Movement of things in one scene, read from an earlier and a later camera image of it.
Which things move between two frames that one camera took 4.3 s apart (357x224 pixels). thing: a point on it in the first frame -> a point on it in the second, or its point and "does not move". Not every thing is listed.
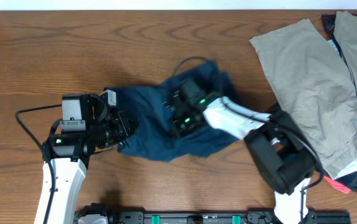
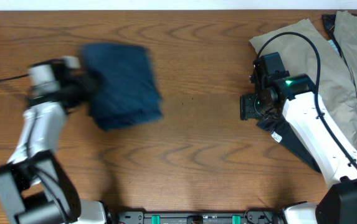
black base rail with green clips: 253,216 does not move
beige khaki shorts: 333,98 does not move
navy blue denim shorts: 154,138 -> 127,91
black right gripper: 177,129 -> 247,110
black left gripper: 122,132 -> 76,77
